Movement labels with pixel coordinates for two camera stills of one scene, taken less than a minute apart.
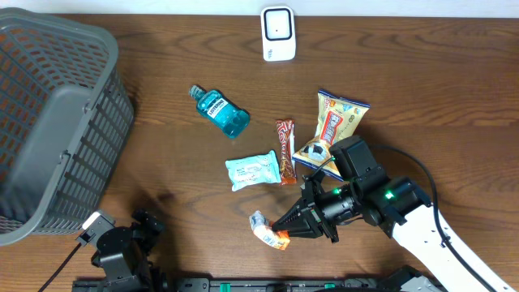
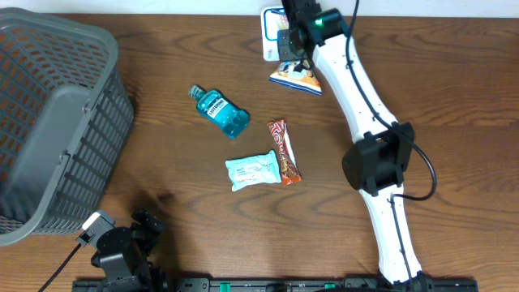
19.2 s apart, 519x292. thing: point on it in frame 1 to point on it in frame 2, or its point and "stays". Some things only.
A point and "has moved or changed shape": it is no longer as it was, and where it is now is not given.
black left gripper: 147,234 stays
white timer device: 278,33 stays
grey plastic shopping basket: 66,118 stays
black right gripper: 296,222 to 285,49
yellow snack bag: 337,119 to 298,74
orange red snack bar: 285,130 has moved or changed shape
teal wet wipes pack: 254,170 stays
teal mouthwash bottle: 233,119 stays
